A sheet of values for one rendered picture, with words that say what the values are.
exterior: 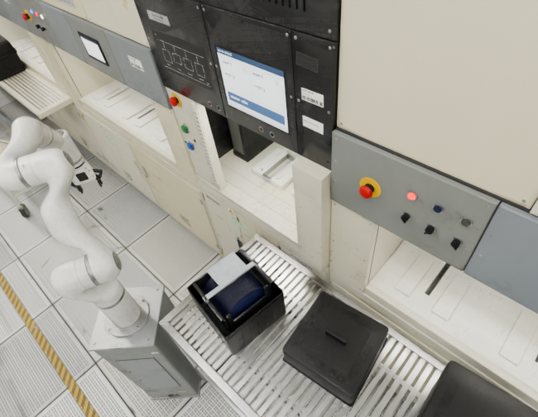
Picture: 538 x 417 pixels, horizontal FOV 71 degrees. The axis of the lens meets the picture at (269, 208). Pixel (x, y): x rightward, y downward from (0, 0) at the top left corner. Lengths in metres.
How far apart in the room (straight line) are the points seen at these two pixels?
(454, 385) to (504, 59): 0.89
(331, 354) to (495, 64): 1.03
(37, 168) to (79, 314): 1.66
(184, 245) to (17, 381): 1.29
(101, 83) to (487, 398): 2.89
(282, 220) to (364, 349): 0.66
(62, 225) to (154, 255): 1.56
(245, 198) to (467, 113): 1.22
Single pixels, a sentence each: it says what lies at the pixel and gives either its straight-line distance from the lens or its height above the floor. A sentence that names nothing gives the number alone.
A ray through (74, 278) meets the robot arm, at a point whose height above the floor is 1.17.
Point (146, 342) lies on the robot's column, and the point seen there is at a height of 0.76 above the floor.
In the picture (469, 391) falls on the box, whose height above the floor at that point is 1.01.
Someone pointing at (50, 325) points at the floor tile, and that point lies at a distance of 2.97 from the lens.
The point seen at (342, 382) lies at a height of 0.86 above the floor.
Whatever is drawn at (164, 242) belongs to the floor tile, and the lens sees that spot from 2.95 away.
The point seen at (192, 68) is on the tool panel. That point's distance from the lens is 1.46.
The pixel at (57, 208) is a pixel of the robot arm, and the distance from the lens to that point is 1.40.
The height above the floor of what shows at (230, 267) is 1.08.
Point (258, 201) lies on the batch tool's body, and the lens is 1.83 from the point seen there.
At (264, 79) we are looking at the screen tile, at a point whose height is 1.63.
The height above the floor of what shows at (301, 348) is 0.86.
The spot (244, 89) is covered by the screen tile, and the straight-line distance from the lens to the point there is 1.26.
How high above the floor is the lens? 2.21
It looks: 49 degrees down
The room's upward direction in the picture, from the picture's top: 9 degrees counter-clockwise
